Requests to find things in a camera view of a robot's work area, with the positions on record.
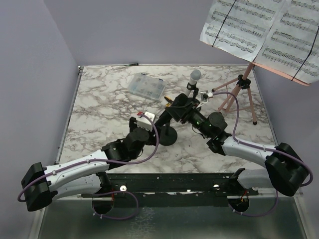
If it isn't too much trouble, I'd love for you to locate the white microphone silver grille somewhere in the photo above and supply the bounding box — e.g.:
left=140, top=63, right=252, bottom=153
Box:
left=184, top=69, right=201, bottom=96

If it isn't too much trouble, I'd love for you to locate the black stand holding white microphone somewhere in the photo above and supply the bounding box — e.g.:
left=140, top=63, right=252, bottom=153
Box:
left=184, top=83, right=200, bottom=106

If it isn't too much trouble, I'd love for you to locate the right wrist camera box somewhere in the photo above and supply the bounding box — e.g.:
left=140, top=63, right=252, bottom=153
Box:
left=198, top=91, right=213, bottom=107

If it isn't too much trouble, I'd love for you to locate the left sheet music page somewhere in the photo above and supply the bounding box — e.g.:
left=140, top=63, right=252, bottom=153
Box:
left=200, top=0, right=285, bottom=62

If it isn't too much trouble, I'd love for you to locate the green black screwdriver at wall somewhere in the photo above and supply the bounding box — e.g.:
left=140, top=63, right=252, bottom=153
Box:
left=125, top=63, right=139, bottom=66

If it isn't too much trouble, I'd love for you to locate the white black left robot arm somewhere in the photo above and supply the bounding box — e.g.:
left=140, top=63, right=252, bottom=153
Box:
left=17, top=112, right=160, bottom=212

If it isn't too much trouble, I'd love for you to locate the yellow black T-handle tool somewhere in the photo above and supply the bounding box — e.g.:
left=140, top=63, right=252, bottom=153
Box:
left=164, top=96, right=173, bottom=107

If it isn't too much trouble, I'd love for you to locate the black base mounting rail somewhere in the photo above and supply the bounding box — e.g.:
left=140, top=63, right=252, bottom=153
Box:
left=93, top=173, right=258, bottom=208

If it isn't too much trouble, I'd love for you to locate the clear plastic screw box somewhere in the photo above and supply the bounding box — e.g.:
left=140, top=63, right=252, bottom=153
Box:
left=127, top=73, right=166, bottom=102

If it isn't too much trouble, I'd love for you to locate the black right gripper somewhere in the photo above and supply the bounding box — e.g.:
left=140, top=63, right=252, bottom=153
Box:
left=165, top=101, right=211, bottom=138

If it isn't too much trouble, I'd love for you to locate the black round microphone stand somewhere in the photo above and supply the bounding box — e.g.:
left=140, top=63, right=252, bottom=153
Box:
left=159, top=122, right=177, bottom=146

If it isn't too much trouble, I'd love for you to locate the black microphone orange ring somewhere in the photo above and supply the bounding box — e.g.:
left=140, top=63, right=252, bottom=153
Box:
left=152, top=111, right=172, bottom=129

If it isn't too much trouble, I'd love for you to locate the right sheet music page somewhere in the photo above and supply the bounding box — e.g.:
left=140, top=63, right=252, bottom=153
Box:
left=254, top=0, right=319, bottom=84

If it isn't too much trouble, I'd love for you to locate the pink tripod music stand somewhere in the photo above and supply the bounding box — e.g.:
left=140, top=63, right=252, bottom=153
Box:
left=211, top=61, right=312, bottom=125

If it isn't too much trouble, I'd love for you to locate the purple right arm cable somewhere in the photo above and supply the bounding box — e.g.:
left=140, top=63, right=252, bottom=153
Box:
left=211, top=91, right=314, bottom=217

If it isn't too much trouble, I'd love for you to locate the sheet music page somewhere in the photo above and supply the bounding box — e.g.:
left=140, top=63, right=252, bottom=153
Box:
left=254, top=0, right=319, bottom=84
left=200, top=0, right=285, bottom=62

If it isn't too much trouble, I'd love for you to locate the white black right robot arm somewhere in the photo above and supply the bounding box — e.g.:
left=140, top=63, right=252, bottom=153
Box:
left=165, top=94, right=314, bottom=196

